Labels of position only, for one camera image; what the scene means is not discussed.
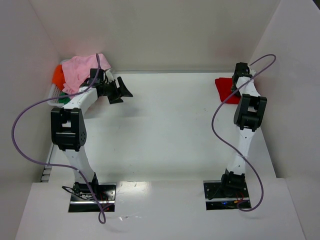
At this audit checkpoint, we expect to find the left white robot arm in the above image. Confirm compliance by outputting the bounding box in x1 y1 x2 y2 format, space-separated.
50 76 133 196

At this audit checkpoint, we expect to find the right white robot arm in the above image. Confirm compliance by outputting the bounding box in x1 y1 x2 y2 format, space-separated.
221 75 267 197

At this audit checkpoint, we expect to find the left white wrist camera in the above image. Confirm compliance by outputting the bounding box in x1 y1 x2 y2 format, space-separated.
88 68 114 85

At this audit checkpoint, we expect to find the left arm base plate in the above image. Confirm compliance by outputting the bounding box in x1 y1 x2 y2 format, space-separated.
62 183 117 213

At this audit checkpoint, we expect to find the red t shirt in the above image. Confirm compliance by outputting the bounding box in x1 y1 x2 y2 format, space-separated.
214 77 241 105

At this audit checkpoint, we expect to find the pink t shirt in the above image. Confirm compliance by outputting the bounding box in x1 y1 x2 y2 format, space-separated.
62 54 98 95

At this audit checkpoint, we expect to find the green t shirt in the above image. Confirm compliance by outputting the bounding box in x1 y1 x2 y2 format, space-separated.
58 92 71 105

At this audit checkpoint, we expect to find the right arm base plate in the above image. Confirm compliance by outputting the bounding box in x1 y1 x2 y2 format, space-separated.
203 180 252 211

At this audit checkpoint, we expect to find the white plastic basket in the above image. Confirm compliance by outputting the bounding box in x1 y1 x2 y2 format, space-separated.
48 59 73 108

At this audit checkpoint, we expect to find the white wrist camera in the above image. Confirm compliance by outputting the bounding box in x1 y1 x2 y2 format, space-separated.
88 68 114 85
232 62 257 79

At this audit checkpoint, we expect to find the orange t shirt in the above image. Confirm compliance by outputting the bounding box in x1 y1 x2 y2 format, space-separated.
52 64 66 91

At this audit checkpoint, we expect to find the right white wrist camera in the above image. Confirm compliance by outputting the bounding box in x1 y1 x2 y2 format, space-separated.
232 62 257 79

